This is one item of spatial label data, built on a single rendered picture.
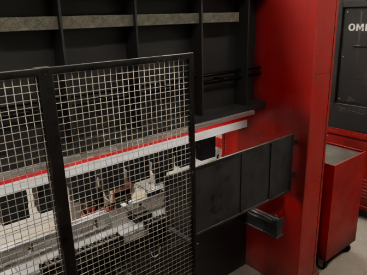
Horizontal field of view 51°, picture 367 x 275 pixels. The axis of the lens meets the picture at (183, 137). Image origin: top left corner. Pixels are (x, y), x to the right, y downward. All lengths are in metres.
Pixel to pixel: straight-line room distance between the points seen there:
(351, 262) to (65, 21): 3.12
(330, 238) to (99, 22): 2.55
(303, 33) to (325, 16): 0.17
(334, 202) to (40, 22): 2.57
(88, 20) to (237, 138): 1.71
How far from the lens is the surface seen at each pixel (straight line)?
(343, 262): 3.92
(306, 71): 2.75
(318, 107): 2.86
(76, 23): 2.04
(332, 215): 3.48
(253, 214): 2.74
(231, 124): 3.02
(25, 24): 1.95
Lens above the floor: 2.15
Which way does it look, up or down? 17 degrees down
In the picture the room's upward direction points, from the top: 2 degrees counter-clockwise
